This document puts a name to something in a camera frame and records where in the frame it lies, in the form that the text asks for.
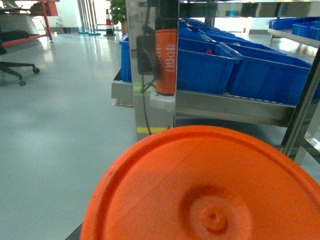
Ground orange cylindrical capacitor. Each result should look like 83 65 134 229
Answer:
80 125 320 240

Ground large blue plastic bin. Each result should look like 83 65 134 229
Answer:
176 38 240 95

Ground red white traffic cone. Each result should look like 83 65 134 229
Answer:
103 9 115 37

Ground blue plastic bin behind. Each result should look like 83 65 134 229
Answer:
218 42 312 106

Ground green potted plant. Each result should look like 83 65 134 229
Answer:
110 0 128 35

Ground stainless steel flow rack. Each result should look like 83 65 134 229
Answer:
111 0 320 164

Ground blue bins on right shelf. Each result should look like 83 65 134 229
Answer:
269 17 320 40

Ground black office chair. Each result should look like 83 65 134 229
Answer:
0 30 40 86

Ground red metal frame table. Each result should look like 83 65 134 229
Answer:
0 0 59 48

